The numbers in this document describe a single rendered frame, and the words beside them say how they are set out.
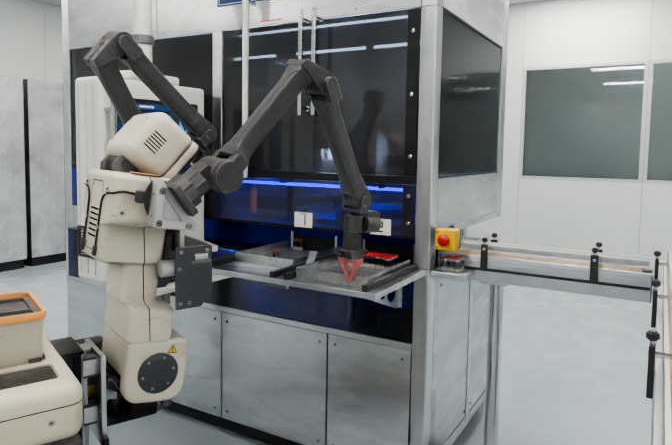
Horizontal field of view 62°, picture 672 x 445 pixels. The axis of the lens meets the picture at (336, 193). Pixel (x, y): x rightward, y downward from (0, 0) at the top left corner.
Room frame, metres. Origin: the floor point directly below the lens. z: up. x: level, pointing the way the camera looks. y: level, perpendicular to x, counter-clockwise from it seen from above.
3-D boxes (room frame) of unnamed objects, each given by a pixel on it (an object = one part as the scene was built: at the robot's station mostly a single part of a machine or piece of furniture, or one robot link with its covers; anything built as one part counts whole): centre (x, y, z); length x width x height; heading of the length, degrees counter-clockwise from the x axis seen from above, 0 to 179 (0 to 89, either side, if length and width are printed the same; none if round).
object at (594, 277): (1.93, -0.72, 0.92); 0.69 x 0.16 x 0.16; 60
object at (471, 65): (2.39, -0.57, 1.51); 0.85 x 0.01 x 0.59; 150
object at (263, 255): (2.15, 0.17, 0.90); 0.34 x 0.26 x 0.04; 150
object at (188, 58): (2.60, 0.76, 1.51); 0.49 x 0.01 x 0.59; 60
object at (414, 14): (2.00, -0.26, 1.40); 0.04 x 0.01 x 0.80; 60
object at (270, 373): (2.91, 0.31, 0.44); 2.06 x 1.00 x 0.88; 60
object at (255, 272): (2.00, 0.06, 0.87); 0.70 x 0.48 x 0.02; 60
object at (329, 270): (1.89, -0.07, 0.90); 0.34 x 0.26 x 0.04; 151
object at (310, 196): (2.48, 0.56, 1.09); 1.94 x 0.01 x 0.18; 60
